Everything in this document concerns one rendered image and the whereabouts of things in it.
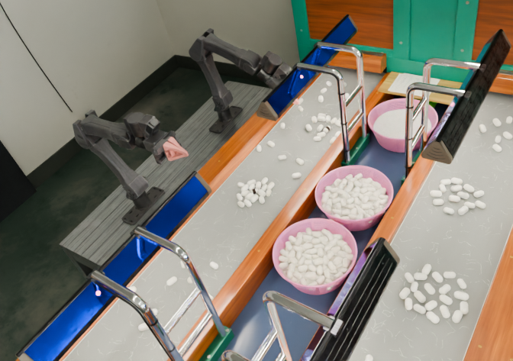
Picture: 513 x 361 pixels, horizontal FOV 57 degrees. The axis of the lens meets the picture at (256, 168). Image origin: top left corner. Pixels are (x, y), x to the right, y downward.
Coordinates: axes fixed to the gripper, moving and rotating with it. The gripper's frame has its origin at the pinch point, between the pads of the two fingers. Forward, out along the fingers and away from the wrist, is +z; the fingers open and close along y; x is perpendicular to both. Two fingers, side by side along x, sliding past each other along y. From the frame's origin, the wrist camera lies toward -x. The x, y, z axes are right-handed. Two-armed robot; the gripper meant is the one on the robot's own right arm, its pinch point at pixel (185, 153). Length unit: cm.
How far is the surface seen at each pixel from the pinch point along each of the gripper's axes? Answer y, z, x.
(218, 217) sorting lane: 2.9, 1.0, 33.3
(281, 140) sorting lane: 49, 1, 33
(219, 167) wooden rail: 23.3, -12.7, 30.9
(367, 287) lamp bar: -22, 69, -3
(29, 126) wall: 39, -196, 70
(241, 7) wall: 181, -112, 47
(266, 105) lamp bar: 26.9, 13.9, -2.7
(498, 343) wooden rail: -4, 95, 30
